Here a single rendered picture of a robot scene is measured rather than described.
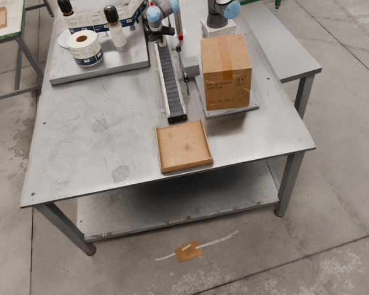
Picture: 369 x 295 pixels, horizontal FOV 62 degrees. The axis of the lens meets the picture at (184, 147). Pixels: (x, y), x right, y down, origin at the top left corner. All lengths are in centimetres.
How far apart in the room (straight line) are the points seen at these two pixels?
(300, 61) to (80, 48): 139
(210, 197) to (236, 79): 88
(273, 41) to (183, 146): 105
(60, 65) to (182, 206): 128
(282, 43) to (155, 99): 94
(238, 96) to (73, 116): 99
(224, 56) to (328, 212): 137
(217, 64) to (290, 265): 137
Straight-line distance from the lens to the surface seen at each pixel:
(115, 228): 218
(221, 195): 216
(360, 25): 419
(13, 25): 327
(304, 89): 221
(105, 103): 199
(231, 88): 167
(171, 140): 167
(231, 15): 213
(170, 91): 187
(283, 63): 211
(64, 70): 229
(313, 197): 249
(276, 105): 183
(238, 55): 168
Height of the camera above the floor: 212
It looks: 52 degrees down
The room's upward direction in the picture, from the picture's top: 11 degrees counter-clockwise
